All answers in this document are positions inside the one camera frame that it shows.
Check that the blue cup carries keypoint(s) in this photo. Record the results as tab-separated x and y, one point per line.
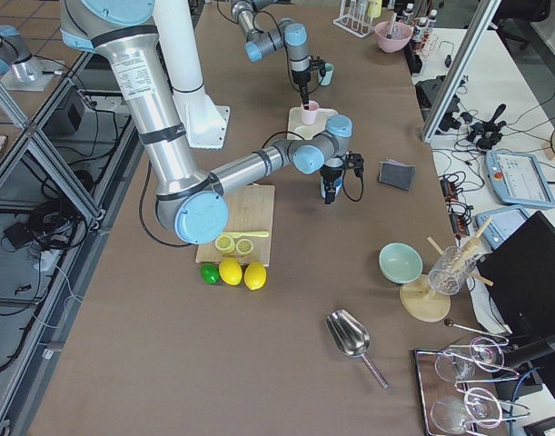
337	183

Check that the lemon slice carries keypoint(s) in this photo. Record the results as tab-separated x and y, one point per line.
244	246
224	244

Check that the pale yellow cup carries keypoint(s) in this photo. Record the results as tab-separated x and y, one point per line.
307	132

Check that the beige rabbit tray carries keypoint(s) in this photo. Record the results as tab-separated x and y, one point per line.
294	120

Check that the pink cup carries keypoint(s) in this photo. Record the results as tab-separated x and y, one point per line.
309	112

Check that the teach pendant tablet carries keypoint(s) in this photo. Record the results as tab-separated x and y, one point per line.
518	179

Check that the lower whole lemon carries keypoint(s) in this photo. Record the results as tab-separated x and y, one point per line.
255	276

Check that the green lime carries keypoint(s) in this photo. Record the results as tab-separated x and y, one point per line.
210	273

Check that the upper whole lemon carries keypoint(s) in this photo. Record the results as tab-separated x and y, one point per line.
230	271

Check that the white wire rack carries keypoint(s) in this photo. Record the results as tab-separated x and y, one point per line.
357	16

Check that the clear glass tumbler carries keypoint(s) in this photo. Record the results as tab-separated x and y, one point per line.
451	271

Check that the grey folded cloth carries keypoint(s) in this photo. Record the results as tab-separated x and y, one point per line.
397	175

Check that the green cup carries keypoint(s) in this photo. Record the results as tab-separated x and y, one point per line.
326	77

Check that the wine glass rack tray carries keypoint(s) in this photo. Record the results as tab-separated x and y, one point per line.
483	387

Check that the black monitor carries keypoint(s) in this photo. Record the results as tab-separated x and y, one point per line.
523	273

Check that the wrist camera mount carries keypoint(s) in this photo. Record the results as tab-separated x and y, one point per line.
317	64
354	162

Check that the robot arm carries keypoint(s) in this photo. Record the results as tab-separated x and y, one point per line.
151	49
287	34

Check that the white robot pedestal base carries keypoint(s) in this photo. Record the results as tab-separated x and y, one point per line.
205	122

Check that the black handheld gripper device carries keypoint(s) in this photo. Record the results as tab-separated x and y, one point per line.
485	134

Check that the green bowl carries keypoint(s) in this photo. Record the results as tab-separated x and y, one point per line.
400	263

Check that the aluminium frame post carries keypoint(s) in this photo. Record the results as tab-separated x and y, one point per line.
477	27

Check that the metal scoop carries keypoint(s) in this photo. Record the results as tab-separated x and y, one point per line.
353	340

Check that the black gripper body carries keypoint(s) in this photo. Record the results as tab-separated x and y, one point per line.
329	174
301	81

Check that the wooden cup stand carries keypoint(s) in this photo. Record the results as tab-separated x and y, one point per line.
425	304

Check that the yellow plastic knife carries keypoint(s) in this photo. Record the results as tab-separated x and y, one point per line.
255	234

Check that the pink bowl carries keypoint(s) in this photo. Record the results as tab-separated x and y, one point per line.
400	36

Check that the wooden cutting board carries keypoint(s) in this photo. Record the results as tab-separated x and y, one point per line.
251	209

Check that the upper lemon slice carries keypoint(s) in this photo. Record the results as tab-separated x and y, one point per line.
224	244

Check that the lower lemon slice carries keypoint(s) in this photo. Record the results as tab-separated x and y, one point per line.
244	246

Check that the whole lemon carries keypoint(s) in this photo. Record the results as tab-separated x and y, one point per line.
230	271
255	276

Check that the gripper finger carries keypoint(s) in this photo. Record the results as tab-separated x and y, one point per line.
330	193
305	97

